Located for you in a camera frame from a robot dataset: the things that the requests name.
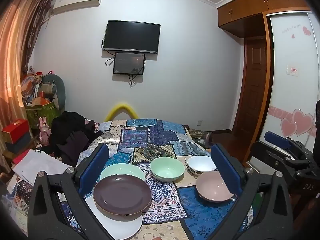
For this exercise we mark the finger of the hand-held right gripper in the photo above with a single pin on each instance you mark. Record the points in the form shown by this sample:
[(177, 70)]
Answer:
[(267, 155), (276, 138)]

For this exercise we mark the white plate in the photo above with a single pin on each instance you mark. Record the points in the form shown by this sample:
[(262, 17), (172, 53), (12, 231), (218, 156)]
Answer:
[(120, 226)]

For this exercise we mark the green bowl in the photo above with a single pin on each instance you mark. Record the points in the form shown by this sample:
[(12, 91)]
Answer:
[(166, 170)]

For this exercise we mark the green plate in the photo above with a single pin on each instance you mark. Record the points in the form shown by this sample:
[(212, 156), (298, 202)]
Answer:
[(122, 169)]

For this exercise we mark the dark patterned cloth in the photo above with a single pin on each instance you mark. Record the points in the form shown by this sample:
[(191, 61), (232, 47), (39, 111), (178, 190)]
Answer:
[(197, 133)]

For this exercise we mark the white patterned bowl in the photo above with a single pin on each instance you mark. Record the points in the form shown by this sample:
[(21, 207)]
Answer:
[(200, 163)]

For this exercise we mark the purple plate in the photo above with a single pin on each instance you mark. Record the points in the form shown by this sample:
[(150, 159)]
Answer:
[(122, 195)]

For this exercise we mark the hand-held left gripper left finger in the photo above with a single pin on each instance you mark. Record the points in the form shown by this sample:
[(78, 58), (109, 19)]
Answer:
[(93, 170)]

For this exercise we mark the white folded cloth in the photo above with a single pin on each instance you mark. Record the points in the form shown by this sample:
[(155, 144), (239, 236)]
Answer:
[(37, 162)]

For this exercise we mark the brown wooden door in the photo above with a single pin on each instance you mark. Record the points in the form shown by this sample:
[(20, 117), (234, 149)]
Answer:
[(252, 85)]

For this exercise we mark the green storage box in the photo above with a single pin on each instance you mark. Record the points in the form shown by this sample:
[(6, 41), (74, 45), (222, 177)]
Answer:
[(45, 113)]

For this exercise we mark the grey plush toy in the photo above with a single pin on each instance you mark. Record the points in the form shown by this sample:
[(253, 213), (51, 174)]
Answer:
[(56, 85)]

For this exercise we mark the pink bunny toy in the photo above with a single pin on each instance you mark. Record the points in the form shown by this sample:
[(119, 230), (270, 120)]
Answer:
[(43, 128)]

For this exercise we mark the blue patchwork blanket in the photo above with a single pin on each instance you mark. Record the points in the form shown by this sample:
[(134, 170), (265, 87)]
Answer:
[(150, 135)]

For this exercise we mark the orange brown curtain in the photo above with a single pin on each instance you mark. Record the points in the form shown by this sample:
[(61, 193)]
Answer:
[(12, 55)]

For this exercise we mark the red box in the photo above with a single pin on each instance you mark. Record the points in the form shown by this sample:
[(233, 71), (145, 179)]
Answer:
[(16, 130)]

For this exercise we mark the white heart print sliding door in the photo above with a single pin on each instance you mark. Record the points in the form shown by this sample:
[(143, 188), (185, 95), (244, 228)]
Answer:
[(290, 55)]

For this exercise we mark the black wall television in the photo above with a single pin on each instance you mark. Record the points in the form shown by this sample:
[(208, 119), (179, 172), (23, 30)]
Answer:
[(131, 36)]

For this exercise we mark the wooden wardrobe cabinets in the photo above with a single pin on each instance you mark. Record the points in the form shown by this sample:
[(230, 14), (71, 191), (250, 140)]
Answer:
[(250, 7)]

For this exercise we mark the pink bowl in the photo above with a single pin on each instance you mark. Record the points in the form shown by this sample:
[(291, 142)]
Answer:
[(212, 187)]

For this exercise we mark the white air conditioner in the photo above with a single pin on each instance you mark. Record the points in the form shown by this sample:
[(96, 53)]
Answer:
[(77, 1)]

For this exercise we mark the small black wall monitor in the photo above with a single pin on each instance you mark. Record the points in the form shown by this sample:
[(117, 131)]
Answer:
[(128, 62)]

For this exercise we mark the pile of black clothes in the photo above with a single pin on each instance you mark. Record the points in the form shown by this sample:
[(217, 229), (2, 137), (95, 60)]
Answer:
[(67, 132)]

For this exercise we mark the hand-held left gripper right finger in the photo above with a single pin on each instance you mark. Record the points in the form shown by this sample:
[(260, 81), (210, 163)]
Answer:
[(226, 170)]

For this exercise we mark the dark grey box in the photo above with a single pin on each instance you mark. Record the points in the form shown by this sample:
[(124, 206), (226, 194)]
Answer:
[(21, 145)]

